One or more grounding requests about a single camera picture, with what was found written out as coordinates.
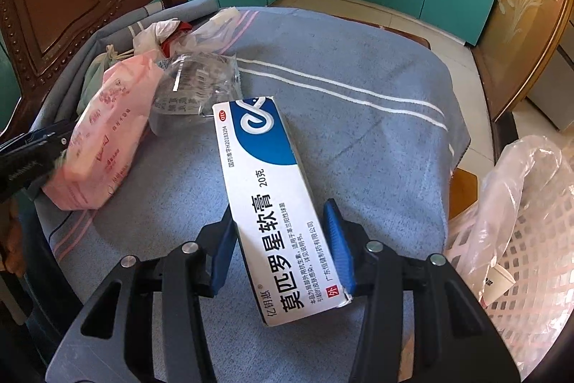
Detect knotted white plastic bag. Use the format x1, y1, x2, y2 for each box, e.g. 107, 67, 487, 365
173, 6, 249, 61

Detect crushed white paper cup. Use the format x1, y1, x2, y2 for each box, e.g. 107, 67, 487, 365
477, 262, 516, 303

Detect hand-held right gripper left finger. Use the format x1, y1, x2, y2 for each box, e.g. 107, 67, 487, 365
45, 208, 238, 383

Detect pink plastic tissue packet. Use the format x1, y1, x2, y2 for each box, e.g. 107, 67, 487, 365
42, 53, 164, 211

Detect pale green drawstring pouch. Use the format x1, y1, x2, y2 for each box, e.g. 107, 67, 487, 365
78, 44, 135, 115

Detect small dark red wrapper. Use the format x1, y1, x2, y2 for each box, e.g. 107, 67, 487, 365
161, 23, 191, 52

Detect white plastic lattice basket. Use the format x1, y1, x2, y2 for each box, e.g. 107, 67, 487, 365
448, 134, 574, 366

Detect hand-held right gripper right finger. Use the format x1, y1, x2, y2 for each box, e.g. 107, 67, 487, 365
320, 198, 523, 383

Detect clear printed plastic bag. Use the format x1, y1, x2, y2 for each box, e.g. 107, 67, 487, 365
150, 53, 240, 137

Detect wooden framed glass sliding door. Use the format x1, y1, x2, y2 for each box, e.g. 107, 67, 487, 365
471, 0, 574, 123

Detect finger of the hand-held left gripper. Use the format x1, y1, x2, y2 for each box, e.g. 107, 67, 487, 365
20, 119, 75, 153

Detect clear plastic bin liner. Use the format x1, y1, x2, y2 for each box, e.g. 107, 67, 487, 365
446, 134, 574, 321

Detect white and blue medicine box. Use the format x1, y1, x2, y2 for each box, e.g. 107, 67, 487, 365
212, 96, 354, 327

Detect blue striped cloth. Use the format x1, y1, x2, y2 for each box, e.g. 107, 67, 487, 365
27, 0, 471, 383

